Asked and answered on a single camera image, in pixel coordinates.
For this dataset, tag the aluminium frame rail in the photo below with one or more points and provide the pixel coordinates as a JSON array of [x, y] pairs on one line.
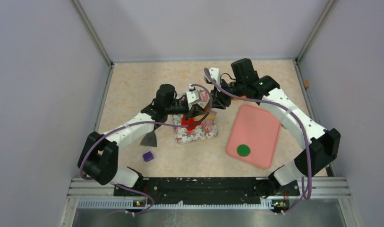
[[331, 204]]

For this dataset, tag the green dough disc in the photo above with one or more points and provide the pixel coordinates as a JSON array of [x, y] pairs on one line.
[[243, 150]]

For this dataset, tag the red dough piece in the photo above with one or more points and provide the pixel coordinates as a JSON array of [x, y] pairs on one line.
[[190, 123]]

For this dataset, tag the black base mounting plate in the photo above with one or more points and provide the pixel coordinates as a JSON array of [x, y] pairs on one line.
[[213, 190]]

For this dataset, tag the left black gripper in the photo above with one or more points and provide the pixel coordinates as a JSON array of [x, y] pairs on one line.
[[187, 108]]

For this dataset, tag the pink plastic tray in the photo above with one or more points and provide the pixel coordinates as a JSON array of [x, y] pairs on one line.
[[258, 129]]

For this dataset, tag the purple cube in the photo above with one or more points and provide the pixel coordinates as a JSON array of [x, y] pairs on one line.
[[148, 156]]

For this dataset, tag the floral rectangular tray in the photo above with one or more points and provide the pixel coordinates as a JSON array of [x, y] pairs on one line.
[[206, 130]]

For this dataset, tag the wooden rolling pin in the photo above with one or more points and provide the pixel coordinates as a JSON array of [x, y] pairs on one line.
[[206, 117]]

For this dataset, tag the small brown wall clip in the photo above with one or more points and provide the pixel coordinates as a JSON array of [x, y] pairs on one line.
[[305, 83]]

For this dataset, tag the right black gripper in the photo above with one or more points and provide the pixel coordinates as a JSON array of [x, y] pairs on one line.
[[217, 100]]

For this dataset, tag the metal scraper wooden handle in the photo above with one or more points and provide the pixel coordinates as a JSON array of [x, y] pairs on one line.
[[149, 140]]

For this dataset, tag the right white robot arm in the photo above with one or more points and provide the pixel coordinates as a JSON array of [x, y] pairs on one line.
[[320, 145]]

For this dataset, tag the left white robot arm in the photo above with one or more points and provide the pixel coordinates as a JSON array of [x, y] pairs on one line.
[[100, 154]]

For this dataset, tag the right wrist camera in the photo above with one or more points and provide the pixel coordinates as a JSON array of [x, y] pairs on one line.
[[215, 75]]

